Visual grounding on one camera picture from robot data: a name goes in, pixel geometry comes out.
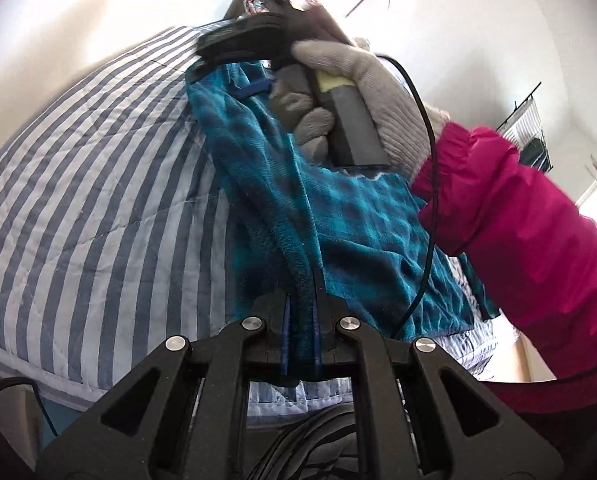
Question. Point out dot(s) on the teal plaid fleece jacket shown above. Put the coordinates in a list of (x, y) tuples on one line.
[(368, 230)]

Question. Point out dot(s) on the dark hanging clothes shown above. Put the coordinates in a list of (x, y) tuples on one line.
[(535, 152)]

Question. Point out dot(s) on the floral pillow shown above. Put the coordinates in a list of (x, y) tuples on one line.
[(252, 7)]

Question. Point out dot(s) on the striped quilted blanket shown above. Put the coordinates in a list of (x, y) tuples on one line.
[(103, 185)]

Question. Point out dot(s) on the black metal clothes rack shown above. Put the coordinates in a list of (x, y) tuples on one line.
[(528, 95)]

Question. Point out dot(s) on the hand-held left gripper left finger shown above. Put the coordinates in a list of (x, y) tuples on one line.
[(285, 345)]

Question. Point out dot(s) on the person's right hand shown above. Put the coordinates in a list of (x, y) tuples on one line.
[(393, 110)]

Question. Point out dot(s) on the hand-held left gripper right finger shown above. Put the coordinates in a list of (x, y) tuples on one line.
[(317, 350)]

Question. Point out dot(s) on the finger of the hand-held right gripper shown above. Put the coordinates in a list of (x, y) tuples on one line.
[(238, 40), (253, 88)]

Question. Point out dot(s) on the striped hanging cloth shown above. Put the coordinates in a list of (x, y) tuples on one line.
[(523, 127)]

